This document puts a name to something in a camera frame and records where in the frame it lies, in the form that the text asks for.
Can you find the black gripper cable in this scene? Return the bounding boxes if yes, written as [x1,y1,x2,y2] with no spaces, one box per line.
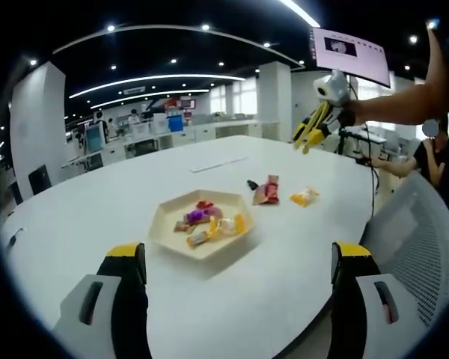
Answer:
[357,121,379,216]

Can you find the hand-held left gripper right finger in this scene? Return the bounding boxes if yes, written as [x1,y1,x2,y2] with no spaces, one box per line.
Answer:
[327,241,433,359]

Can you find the grey mesh office chair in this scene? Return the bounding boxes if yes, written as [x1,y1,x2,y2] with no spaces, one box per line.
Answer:
[358,170,449,330]

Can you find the yellow clear snack packet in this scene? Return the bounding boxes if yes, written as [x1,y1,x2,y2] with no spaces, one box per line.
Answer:
[289,186,321,208]
[208,213,247,237]

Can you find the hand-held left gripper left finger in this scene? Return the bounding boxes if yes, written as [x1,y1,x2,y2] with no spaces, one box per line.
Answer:
[53,242,153,359]

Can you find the orange snack packet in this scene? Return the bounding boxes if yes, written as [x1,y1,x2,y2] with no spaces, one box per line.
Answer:
[186,230,211,247]

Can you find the purple snack packet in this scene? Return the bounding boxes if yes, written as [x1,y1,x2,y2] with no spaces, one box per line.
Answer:
[185,206,225,224]

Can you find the large wall monitor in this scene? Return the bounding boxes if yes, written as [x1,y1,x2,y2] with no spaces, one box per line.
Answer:
[308,26,392,89]

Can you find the white kiosk screen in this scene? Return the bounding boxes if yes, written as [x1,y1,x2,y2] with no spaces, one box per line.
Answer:
[84,125,106,153]

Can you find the yellow food tongs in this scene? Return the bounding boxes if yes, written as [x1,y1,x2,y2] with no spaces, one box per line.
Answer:
[293,101,332,155]

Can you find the beige hexagonal container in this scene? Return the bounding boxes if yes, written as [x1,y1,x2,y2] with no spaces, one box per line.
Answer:
[148,189,256,262]

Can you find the black tool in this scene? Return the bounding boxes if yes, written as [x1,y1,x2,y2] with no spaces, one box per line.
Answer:
[7,227,25,248]

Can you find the black office chair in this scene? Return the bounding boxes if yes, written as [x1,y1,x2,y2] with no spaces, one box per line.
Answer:
[28,164,52,195]
[9,181,23,205]

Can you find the blue storage box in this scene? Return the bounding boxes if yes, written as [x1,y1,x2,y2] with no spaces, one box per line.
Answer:
[166,114,184,132]

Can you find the row of white cabinets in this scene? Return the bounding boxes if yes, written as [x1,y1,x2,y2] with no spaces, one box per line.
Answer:
[61,119,263,171]

